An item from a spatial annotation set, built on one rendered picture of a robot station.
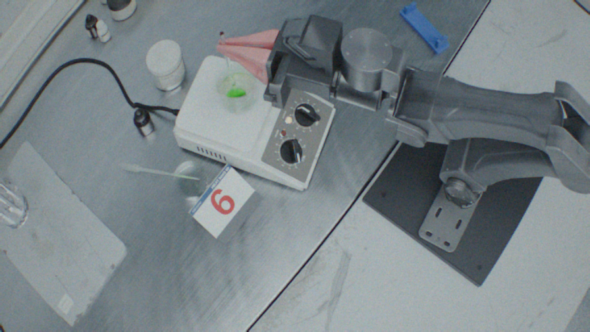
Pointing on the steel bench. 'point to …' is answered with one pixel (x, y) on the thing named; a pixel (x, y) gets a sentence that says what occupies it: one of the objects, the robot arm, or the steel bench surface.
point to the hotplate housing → (233, 156)
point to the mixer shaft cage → (13, 206)
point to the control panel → (296, 97)
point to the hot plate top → (198, 128)
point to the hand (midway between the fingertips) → (224, 46)
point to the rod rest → (425, 28)
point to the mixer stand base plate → (58, 239)
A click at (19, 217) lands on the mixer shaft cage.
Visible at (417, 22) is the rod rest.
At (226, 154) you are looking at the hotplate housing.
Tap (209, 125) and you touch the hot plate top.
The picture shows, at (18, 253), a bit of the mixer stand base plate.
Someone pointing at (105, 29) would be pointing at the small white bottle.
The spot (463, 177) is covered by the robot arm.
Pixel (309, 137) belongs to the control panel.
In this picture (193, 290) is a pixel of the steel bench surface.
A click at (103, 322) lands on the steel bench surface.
